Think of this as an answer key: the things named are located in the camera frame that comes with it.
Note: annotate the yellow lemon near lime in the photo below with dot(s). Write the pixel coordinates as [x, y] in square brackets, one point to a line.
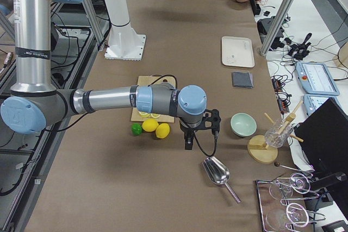
[150, 125]

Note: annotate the upper teach pendant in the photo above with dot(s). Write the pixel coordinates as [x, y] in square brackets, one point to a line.
[316, 79]

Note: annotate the aluminium frame post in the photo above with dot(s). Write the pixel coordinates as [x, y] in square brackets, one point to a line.
[282, 11]

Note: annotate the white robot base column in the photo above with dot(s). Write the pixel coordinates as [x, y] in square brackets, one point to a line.
[123, 42]

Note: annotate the mint green bowl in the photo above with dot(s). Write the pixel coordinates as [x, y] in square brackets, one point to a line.
[243, 124]

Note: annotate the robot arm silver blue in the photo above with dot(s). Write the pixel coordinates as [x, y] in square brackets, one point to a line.
[35, 103]

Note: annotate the wooden cup rack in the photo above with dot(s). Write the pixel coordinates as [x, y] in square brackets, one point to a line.
[260, 151]

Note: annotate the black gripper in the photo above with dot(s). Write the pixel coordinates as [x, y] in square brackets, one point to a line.
[187, 130]

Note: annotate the lower teach pendant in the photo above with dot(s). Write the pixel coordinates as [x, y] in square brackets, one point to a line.
[313, 102]

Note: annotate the wooden cutting board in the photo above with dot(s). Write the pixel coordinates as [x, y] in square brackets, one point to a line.
[146, 80]

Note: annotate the grey folded cloth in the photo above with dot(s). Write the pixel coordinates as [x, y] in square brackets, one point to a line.
[242, 79]

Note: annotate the chrome wire glass holder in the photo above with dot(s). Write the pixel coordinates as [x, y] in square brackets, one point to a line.
[296, 187]

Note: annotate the teach pendant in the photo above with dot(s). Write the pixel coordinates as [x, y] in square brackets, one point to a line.
[313, 102]
[316, 79]

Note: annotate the lemon slice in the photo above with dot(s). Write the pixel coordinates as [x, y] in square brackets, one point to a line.
[148, 115]

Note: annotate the mirror tray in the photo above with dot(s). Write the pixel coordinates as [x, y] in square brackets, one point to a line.
[274, 207]

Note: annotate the black monitor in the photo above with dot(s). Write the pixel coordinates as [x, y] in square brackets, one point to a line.
[324, 135]

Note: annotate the metal scoop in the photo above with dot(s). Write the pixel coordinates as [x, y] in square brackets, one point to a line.
[219, 174]

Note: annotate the cream rectangular tray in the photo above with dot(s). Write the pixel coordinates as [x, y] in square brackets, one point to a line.
[237, 52]

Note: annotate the yellow lemon outer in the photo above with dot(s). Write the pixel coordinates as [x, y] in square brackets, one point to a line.
[162, 131]

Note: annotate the clear glass cup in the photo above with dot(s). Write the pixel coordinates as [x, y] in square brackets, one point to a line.
[278, 134]

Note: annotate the green lime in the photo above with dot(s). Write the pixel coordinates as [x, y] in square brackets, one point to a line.
[136, 129]

